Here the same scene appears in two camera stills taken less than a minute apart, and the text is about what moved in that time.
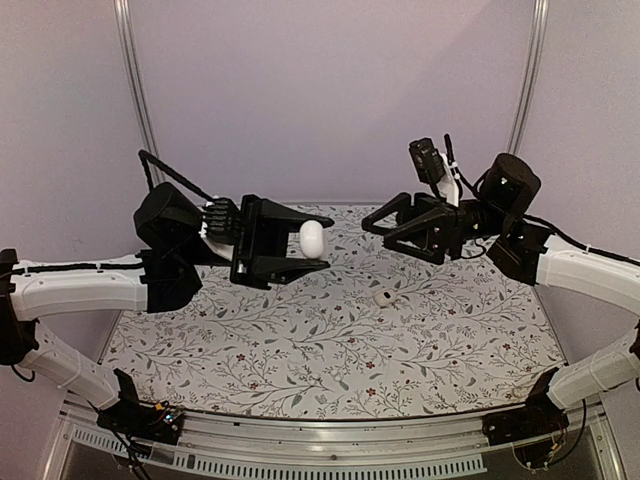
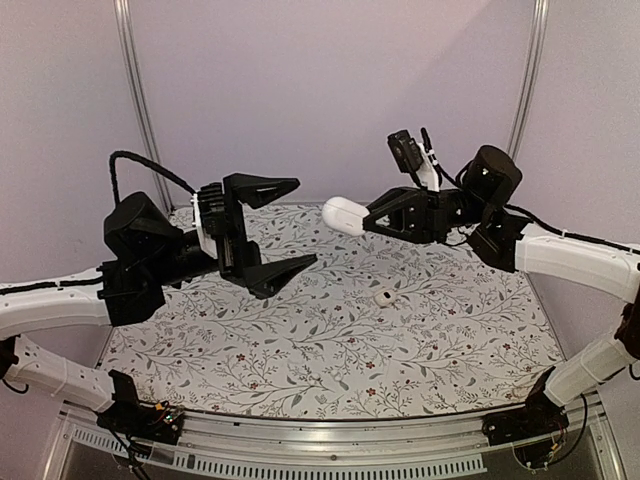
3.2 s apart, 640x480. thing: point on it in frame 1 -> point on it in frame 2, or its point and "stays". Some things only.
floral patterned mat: (377, 333) stays
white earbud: (384, 298) -> (345, 215)
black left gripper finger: (290, 220) -> (257, 191)
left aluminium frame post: (138, 83) stays
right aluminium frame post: (537, 46) stays
